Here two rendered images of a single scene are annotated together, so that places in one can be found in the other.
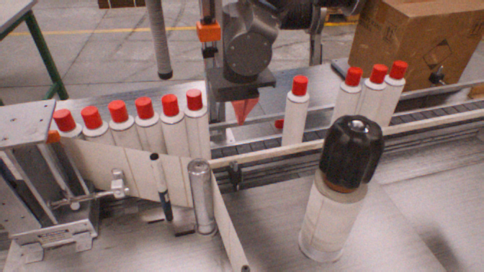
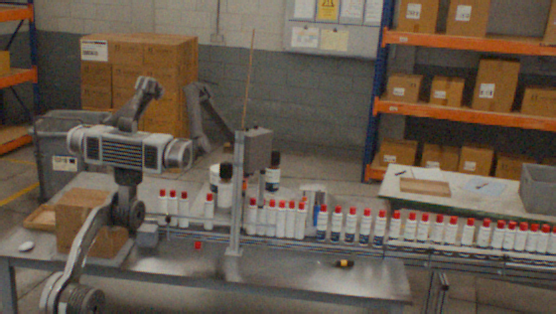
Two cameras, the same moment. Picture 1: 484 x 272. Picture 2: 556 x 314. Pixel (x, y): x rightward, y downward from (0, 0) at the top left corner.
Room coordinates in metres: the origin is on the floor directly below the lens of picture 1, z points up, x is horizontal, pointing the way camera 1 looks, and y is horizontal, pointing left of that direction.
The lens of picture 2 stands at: (3.50, 1.17, 2.31)
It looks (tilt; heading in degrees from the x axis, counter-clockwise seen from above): 21 degrees down; 204
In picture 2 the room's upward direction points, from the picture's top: 2 degrees clockwise
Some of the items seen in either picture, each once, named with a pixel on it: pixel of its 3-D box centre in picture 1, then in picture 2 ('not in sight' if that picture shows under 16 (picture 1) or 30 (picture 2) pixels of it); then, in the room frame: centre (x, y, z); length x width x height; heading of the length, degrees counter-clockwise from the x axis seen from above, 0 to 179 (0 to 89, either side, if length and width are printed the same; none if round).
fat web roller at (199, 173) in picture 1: (202, 200); not in sight; (0.37, 0.07, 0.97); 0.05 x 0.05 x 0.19
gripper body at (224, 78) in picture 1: (240, 64); not in sight; (0.45, 0.00, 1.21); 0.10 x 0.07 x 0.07; 105
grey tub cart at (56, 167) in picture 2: not in sight; (72, 155); (-1.07, -2.31, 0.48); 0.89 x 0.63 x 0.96; 23
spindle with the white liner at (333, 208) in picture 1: (336, 194); (225, 187); (0.34, -0.16, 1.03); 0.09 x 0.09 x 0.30
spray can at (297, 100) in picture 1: (295, 115); (208, 211); (0.61, -0.14, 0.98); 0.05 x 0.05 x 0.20
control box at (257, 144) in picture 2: not in sight; (253, 149); (0.64, 0.11, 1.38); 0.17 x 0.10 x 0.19; 160
